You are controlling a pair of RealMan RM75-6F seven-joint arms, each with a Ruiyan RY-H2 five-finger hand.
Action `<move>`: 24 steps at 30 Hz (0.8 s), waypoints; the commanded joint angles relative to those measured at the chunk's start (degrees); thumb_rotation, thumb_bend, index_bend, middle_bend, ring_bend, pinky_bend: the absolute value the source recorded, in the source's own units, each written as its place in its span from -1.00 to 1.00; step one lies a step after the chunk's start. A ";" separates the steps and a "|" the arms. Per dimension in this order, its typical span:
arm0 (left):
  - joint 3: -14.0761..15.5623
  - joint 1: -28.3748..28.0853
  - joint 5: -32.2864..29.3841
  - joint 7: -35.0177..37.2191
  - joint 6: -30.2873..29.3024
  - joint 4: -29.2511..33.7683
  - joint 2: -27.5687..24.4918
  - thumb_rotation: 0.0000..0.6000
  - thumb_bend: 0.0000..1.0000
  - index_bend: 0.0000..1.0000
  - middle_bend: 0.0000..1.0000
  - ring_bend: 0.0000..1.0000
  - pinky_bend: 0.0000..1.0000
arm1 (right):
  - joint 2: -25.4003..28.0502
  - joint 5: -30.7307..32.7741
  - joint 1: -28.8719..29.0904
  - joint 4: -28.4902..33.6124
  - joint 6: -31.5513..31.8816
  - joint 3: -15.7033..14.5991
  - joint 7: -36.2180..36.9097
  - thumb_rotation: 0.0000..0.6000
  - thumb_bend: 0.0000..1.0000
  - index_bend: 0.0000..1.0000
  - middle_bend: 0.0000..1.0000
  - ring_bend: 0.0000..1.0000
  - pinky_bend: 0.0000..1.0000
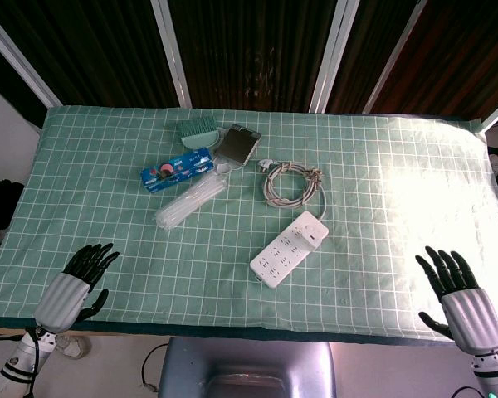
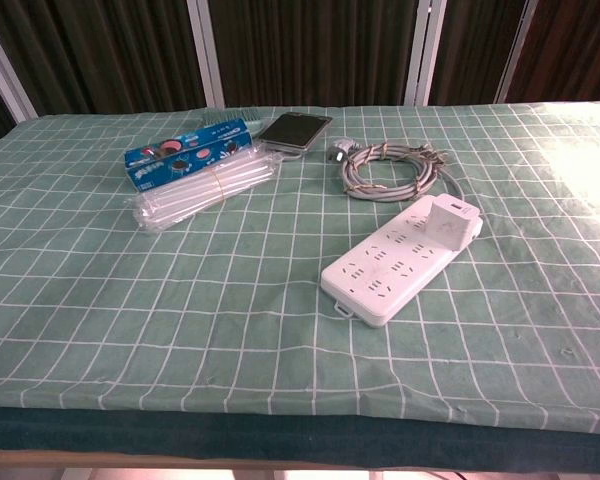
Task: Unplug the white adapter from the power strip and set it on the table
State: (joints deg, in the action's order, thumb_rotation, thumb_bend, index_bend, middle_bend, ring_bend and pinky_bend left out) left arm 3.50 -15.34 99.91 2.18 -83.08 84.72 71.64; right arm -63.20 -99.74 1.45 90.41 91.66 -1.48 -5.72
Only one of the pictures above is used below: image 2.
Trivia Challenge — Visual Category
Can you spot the white power strip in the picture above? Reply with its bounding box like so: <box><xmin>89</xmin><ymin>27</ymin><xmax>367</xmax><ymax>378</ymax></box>
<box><xmin>319</xmin><ymin>193</ymin><xmax>484</xmax><ymax>329</ymax></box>

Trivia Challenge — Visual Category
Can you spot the white charger block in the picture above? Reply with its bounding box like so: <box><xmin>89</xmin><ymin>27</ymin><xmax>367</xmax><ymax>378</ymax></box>
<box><xmin>426</xmin><ymin>195</ymin><xmax>482</xmax><ymax>251</ymax></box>

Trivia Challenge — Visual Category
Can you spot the green hand brush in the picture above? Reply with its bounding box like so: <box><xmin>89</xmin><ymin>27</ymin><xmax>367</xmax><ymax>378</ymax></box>
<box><xmin>199</xmin><ymin>107</ymin><xmax>269</xmax><ymax>136</ymax></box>

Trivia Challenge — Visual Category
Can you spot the green white checked tablecloth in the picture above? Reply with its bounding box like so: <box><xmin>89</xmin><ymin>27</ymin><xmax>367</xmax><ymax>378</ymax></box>
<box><xmin>0</xmin><ymin>102</ymin><xmax>600</xmax><ymax>436</ymax></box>

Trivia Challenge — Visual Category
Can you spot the dark screen smartphone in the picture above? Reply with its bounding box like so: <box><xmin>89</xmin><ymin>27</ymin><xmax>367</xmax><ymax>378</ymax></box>
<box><xmin>257</xmin><ymin>112</ymin><xmax>335</xmax><ymax>154</ymax></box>

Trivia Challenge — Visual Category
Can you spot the clear pack of straws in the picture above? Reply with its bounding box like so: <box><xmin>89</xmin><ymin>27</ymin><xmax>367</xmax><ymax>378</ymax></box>
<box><xmin>129</xmin><ymin>152</ymin><xmax>284</xmax><ymax>234</ymax></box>

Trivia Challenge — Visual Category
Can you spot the blue Oreo cookie box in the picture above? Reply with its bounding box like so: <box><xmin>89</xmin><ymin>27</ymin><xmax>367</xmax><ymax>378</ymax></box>
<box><xmin>123</xmin><ymin>123</ymin><xmax>254</xmax><ymax>194</ymax></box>

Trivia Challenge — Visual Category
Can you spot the dark pleated curtain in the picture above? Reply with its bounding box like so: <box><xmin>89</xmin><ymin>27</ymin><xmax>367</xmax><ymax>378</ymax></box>
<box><xmin>0</xmin><ymin>0</ymin><xmax>600</xmax><ymax>146</ymax></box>

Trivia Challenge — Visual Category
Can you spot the dark teal table underlay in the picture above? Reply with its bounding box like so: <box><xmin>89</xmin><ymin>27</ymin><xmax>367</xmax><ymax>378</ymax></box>
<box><xmin>0</xmin><ymin>404</ymin><xmax>600</xmax><ymax>459</ymax></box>

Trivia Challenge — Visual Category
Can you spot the white cable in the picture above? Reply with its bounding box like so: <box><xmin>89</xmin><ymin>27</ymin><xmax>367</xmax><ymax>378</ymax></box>
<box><xmin>324</xmin><ymin>138</ymin><xmax>466</xmax><ymax>204</ymax></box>

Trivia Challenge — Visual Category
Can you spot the white frame post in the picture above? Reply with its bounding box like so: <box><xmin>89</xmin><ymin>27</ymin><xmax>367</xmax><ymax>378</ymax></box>
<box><xmin>403</xmin><ymin>0</ymin><xmax>449</xmax><ymax>107</ymax></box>
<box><xmin>0</xmin><ymin>9</ymin><xmax>37</xmax><ymax>122</ymax></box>
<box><xmin>494</xmin><ymin>0</ymin><xmax>539</xmax><ymax>104</ymax></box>
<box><xmin>186</xmin><ymin>0</ymin><xmax>226</xmax><ymax>109</ymax></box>

